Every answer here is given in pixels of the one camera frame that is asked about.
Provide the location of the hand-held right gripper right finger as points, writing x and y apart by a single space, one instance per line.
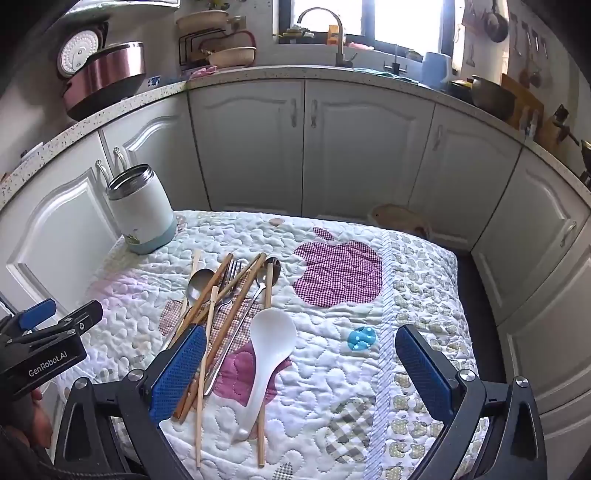
422 369

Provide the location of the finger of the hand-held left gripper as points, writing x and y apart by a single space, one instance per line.
37 314
83 316

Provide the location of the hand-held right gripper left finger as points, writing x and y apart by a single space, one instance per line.
180 369

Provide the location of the metal spoon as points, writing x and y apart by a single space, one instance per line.
199 281
272 267

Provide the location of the white plastic rice spoon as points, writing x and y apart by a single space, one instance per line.
272 330

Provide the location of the metal fork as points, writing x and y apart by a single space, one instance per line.
234 267

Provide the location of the white insulated food jar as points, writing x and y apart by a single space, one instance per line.
141 207

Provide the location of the person's left forearm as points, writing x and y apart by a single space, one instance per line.
18 461

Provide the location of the person's left hand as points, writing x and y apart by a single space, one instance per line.
37 415

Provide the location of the white cabinet door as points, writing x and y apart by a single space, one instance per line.
152 143
526 221
554 360
247 138
461 180
369 147
51 240

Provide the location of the printed quilted blanket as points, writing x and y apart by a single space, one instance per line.
332 369

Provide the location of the beige trash bag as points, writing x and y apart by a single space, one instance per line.
399 219

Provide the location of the pink rice cooker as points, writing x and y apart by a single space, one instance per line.
106 74

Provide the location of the pink cloth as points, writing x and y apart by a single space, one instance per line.
203 71

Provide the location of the dark cooking pot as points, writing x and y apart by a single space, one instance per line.
491 97

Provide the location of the wooden cutting board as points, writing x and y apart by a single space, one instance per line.
526 104

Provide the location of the black dish rack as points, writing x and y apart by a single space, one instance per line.
191 46

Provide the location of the teal cloth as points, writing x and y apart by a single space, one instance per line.
392 76

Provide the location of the beige colander basket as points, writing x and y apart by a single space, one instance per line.
233 56
201 21

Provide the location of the white jug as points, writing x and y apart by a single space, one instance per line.
436 69

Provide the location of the small steel tap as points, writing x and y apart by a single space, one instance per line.
396 62

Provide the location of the speckled kitchen countertop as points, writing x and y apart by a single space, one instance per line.
277 74

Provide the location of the steel kitchen faucet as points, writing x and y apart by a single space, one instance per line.
339 37

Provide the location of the orange packet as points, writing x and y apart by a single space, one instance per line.
332 34

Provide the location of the kitchen window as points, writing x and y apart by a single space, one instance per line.
406 18

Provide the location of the hanging frying pan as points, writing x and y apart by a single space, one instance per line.
496 25

